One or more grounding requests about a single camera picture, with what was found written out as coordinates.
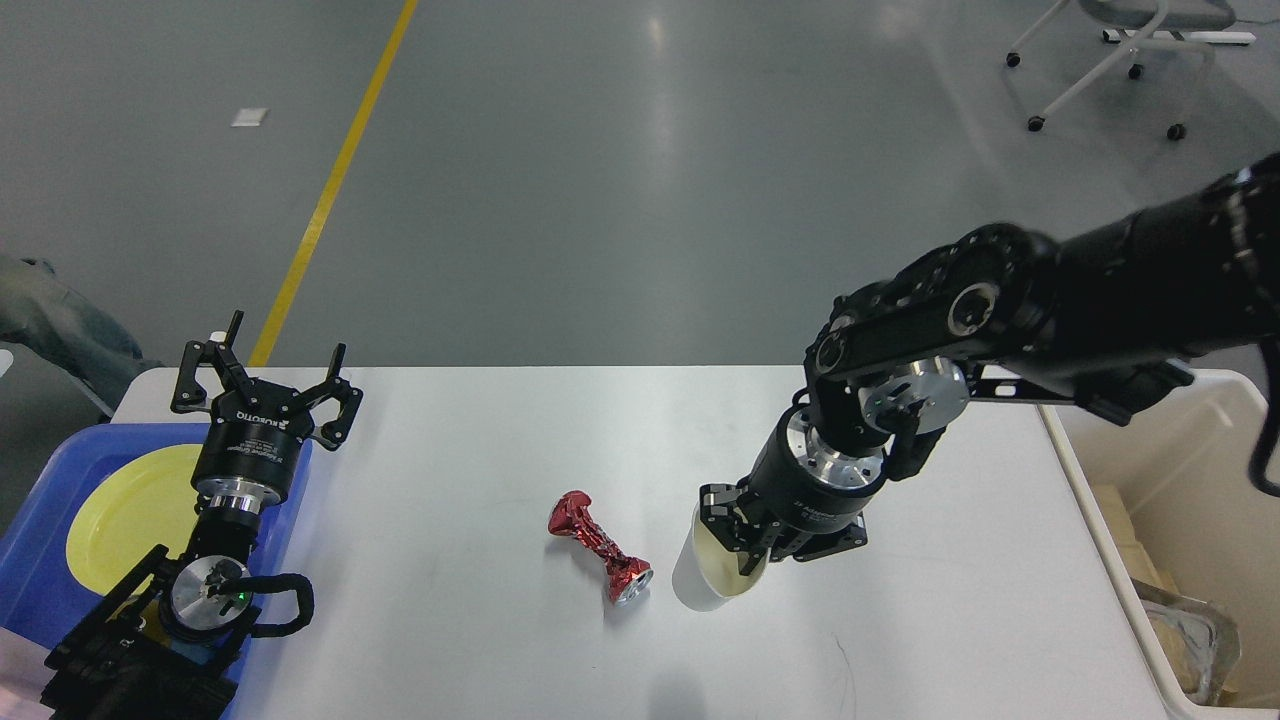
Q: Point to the large brown paper bag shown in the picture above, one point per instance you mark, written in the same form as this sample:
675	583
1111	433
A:
1136	559

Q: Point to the yellow plastic plate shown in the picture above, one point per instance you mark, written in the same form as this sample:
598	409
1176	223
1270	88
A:
146	502

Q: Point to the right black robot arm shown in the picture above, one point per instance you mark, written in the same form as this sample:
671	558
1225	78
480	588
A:
1107	321

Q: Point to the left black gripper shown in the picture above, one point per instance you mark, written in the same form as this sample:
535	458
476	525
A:
250	450

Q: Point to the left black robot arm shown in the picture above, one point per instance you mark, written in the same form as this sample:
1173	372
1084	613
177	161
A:
160	644

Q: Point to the red foil wrapper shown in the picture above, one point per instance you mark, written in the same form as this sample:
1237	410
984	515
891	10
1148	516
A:
627	576

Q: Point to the aluminium foil tray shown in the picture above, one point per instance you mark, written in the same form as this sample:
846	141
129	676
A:
1211	635

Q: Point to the office chair with castors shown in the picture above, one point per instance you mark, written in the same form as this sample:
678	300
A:
1150	27

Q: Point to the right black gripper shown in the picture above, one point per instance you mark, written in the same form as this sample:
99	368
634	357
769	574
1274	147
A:
802	500

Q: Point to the white paper cup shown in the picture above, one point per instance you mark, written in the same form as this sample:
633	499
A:
706	575

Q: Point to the person leg in jeans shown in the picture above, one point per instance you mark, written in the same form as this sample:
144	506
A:
62	327

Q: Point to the brown paper ball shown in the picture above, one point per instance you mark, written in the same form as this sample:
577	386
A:
1177	653

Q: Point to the white plastic bin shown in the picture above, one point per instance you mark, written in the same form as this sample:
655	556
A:
1180	468

